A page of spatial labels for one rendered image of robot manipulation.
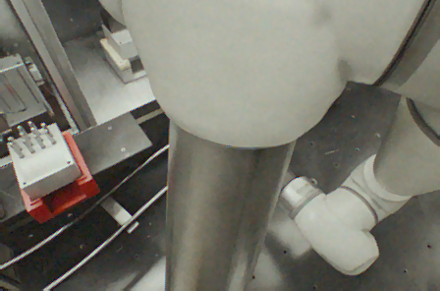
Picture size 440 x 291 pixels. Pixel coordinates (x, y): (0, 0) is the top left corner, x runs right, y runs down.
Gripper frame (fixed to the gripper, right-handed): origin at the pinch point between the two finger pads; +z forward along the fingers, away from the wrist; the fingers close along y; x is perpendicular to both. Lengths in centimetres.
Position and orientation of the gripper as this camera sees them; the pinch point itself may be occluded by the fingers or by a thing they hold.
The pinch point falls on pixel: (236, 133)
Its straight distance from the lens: 79.0
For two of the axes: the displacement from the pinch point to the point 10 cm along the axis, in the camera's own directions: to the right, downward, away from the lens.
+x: -8.1, 4.4, -3.7
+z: -5.8, -6.2, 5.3
